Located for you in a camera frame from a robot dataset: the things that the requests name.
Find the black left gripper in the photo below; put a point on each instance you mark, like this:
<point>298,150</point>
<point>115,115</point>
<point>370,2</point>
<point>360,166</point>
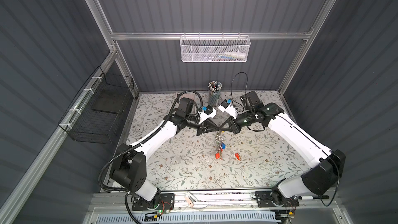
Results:
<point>203,127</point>

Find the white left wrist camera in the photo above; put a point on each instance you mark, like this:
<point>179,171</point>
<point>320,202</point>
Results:
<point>206,112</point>

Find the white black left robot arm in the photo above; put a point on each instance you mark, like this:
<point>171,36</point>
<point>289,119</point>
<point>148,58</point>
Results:
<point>129,169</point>

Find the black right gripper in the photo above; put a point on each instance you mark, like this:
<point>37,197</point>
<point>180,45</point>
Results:
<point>232,126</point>

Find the black wire side basket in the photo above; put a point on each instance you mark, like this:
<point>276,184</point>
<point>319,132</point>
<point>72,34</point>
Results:
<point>98,113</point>

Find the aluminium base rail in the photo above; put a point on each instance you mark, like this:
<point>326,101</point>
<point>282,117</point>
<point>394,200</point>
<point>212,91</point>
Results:
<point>225,206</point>

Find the white wire wall basket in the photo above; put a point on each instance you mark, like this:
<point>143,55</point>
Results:
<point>211,49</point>

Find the red key tag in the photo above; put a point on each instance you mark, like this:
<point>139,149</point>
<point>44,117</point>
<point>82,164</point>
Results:
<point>237,156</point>

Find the clear pen cup with pens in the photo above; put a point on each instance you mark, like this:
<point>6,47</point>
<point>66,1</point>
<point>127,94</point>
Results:
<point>214,89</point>

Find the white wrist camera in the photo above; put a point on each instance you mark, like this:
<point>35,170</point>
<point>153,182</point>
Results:
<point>206,112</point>
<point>227,107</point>

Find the white bottle in basket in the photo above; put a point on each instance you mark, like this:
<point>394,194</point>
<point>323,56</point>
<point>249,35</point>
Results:
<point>236,55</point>

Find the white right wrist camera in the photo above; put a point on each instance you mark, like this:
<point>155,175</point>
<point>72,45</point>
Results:
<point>227,107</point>

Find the round metal key organizer plate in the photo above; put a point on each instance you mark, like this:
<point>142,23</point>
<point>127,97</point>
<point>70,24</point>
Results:
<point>219,144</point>

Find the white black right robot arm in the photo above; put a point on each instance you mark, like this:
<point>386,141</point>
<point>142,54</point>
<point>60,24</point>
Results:
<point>325,165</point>

